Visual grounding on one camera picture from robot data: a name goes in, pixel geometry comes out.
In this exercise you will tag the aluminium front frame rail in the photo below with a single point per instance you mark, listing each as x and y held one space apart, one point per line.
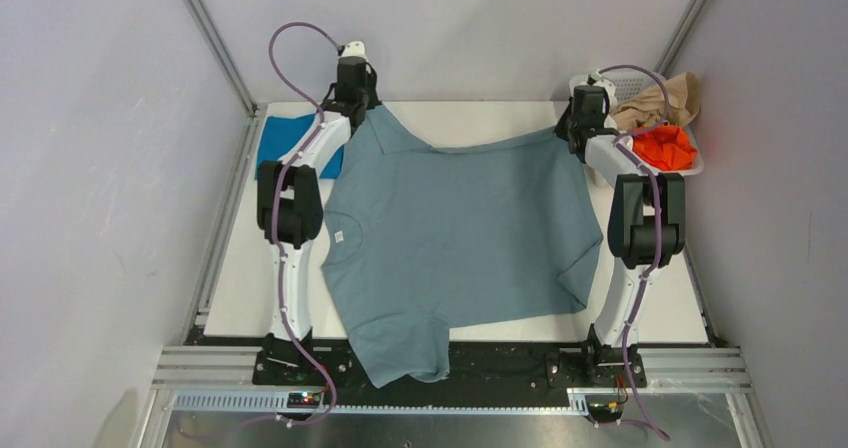
203 396

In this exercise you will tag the aluminium corner post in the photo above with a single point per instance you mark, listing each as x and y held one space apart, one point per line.
212 36
682 33

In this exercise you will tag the left aluminium corner post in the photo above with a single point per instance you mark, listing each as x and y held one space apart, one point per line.
212 36

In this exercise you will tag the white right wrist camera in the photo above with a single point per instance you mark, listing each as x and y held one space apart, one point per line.
598 80

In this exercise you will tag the white plastic laundry basket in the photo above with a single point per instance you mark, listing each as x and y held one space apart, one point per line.
629 83

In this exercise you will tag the right controller board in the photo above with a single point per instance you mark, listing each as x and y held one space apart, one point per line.
605 413

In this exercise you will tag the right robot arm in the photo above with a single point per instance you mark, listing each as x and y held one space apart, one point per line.
646 225

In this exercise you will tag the right aluminium corner post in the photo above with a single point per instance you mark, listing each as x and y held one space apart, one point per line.
682 33

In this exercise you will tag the beige crumpled t-shirt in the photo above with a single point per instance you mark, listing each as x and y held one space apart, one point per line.
648 108

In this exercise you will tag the grey-blue t-shirt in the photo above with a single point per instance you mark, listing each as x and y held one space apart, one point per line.
426 239

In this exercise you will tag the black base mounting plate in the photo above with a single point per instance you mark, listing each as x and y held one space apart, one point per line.
482 375

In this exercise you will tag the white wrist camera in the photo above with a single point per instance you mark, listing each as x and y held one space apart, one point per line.
353 49
598 80

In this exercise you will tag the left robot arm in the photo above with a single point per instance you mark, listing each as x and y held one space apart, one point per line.
289 206

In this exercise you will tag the orange crumpled t-shirt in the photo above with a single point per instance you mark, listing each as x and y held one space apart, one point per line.
667 148

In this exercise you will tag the left controller board with leds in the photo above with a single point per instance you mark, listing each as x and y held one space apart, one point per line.
304 400

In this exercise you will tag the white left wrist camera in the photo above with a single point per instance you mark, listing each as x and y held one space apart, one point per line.
353 49

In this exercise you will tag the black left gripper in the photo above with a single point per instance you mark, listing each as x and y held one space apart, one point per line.
372 100

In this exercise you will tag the folded blue t-shirt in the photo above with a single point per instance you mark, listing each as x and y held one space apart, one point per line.
279 136

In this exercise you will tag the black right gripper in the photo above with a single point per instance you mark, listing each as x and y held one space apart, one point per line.
561 128

